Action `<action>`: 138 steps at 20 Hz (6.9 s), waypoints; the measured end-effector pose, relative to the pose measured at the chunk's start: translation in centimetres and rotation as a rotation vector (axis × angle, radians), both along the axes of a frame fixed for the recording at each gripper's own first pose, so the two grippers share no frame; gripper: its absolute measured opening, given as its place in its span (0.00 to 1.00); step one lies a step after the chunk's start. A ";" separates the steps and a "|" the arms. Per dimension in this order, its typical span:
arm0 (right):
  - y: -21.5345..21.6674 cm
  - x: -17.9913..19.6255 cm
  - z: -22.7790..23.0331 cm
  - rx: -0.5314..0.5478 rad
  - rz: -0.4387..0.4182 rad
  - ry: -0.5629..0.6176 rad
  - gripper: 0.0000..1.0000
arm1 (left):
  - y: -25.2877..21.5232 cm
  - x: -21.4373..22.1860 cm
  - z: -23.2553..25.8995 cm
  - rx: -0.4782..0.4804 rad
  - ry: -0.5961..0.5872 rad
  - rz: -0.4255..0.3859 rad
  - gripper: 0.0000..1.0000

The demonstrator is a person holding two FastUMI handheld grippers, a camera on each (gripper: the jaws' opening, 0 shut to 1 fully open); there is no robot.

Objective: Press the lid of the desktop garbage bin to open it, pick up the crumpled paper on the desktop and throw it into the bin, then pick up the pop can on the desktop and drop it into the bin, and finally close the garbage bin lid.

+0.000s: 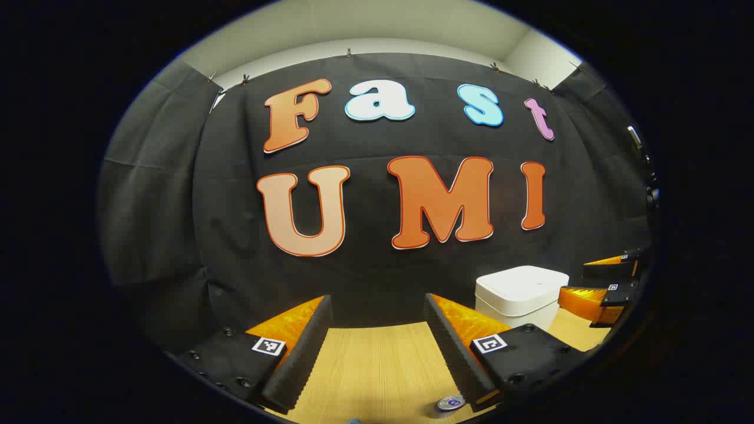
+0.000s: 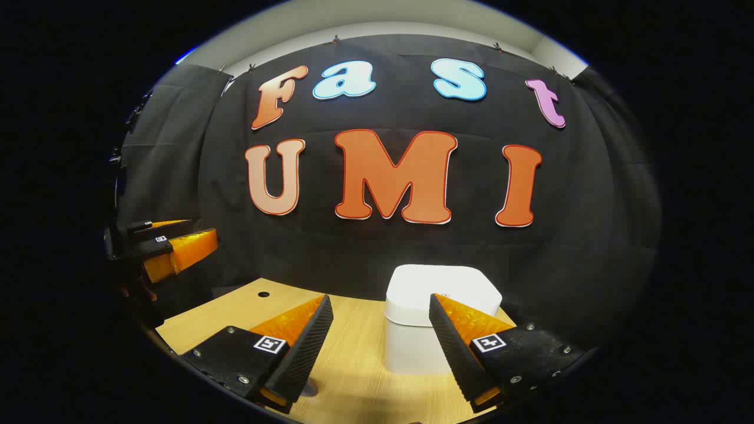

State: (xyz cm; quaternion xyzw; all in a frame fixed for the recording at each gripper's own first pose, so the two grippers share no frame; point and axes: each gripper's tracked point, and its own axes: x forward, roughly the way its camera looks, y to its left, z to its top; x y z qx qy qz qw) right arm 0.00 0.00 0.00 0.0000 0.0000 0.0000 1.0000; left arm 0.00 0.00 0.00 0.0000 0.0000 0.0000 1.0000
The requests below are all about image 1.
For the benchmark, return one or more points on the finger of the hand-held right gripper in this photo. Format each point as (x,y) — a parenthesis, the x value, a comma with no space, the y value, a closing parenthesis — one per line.
(609,271)
(580,300)

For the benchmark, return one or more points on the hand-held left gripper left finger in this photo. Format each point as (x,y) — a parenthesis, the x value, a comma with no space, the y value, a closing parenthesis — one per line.
(297,359)

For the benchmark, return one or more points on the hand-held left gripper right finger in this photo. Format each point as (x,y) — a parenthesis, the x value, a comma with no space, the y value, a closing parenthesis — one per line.
(453,353)

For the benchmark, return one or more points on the blue pop can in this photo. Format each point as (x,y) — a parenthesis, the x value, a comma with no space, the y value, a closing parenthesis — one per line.
(450,403)

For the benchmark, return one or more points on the white desktop garbage bin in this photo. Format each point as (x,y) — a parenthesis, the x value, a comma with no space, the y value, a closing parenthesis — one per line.
(518,288)

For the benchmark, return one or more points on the wooden desktop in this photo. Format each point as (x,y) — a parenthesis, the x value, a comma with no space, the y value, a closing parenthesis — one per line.
(377,365)

